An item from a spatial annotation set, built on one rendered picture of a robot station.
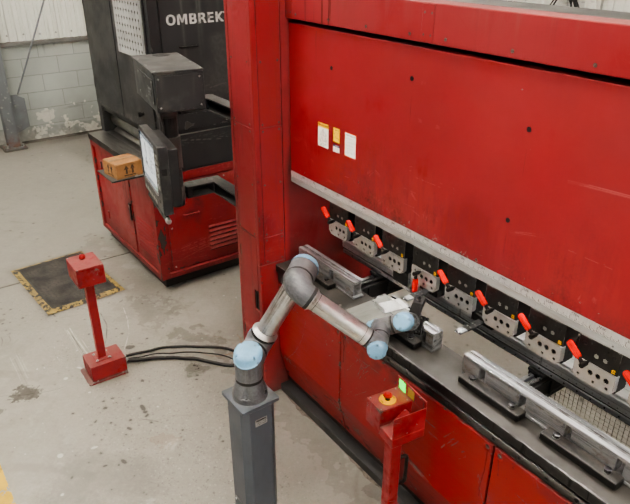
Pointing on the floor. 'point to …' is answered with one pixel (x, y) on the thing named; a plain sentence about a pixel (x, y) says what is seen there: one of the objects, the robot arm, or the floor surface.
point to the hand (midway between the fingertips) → (422, 316)
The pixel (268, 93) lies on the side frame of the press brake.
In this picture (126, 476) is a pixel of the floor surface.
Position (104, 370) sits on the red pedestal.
